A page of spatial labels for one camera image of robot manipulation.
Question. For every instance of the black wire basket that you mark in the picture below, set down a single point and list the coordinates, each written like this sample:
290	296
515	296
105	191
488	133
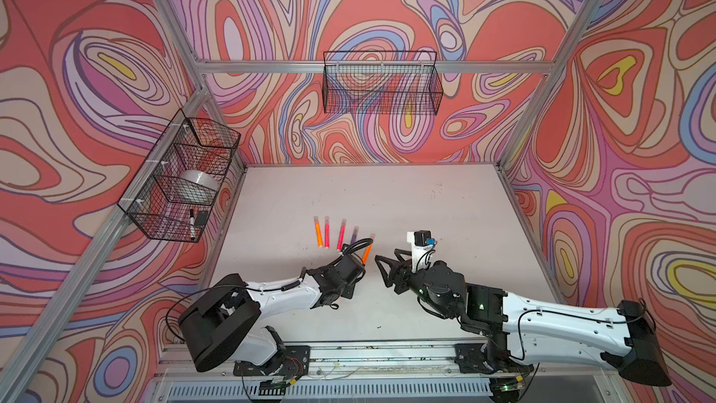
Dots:
381	82
158	206

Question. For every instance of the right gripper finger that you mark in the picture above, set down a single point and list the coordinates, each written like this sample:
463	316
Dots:
401	260
399	282

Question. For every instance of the black wire basket left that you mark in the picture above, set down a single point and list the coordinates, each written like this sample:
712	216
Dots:
158	206

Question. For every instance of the pink highlighter pen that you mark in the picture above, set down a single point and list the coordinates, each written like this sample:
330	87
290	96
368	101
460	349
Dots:
340	239
327	232

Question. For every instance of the black wire basket back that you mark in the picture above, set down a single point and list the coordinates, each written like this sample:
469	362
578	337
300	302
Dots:
381	82

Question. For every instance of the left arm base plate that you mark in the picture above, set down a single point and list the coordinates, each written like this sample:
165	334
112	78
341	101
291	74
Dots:
291	362

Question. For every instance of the white tape roll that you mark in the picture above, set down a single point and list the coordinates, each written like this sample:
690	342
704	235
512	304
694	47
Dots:
200	178

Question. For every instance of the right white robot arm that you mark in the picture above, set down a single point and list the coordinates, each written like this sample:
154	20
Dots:
525	332

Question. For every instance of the aluminium front rail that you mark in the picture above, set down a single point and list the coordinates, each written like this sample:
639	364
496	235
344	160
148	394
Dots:
340	359

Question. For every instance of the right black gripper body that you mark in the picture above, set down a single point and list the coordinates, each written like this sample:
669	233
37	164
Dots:
403	274

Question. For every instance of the orange highlighter pen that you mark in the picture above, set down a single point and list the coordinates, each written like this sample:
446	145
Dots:
318	232

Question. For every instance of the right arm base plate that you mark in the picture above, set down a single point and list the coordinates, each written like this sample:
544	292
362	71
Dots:
475	359

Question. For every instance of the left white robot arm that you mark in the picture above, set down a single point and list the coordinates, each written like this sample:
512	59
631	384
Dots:
222	324

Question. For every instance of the purple pen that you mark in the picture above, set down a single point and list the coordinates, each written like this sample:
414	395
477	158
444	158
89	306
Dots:
354	235

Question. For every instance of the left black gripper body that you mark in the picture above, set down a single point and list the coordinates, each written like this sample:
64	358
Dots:
347	271

